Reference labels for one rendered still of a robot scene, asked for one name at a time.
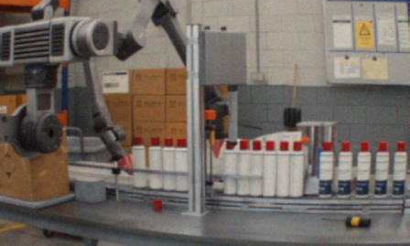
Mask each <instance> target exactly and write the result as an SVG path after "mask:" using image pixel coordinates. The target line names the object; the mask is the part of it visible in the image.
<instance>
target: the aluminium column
mask: <svg viewBox="0 0 410 246"><path fill-rule="evenodd" d="M200 31H203V25H200V24H194V25H186V34H187V37H199V36H200ZM187 71H200V45H199V44H196V38H195V44H188V45H187ZM187 94H188V154H189V213H203V212H204V211H205V172H204V104H203V85H200V79H187Z"/></svg>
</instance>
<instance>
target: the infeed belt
mask: <svg viewBox="0 0 410 246"><path fill-rule="evenodd" d="M105 185H106V186H109V187H115V183H113V182H105ZM118 187H124V188H130V189H137V190H146V191H156V192H166V193H176V194H188V193H189V192H188V191H185V192H179V191H173V190H172V191H166V190H163V189H151V188H150V186H146V188H143V187H142V188H137V187H134V185H133V184H123V183H118ZM213 192H214V196H216V197H236V198H264V199H266V198H267V197H263V196H261V197H251V196H237V194H236V195H224V194H223V193H224V191H217V192H215V191H213ZM373 196H374V195H372V196H368V197H367V198H356V196H352V195H350V197H349V198H337V196H333V195H331V197H330V198H319V197H318V195H316V196H315V195H303V197H301V198H290V197H286V198H280V197H278V198H277V197H276V196H275V197H272V198H273V199H292V200H293V199H302V200H306V199H311V200H318V199H320V200H398V199H400V200H405V198H406V195H404V197H403V198H392V195H390V196H389V195H387V196H386V198H374V197H373Z"/></svg>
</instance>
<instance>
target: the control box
mask: <svg viewBox="0 0 410 246"><path fill-rule="evenodd" d="M199 39H200V43H199V45H200V85H246V84H247V58H246V33H245V32H234V31H200V36H199Z"/></svg>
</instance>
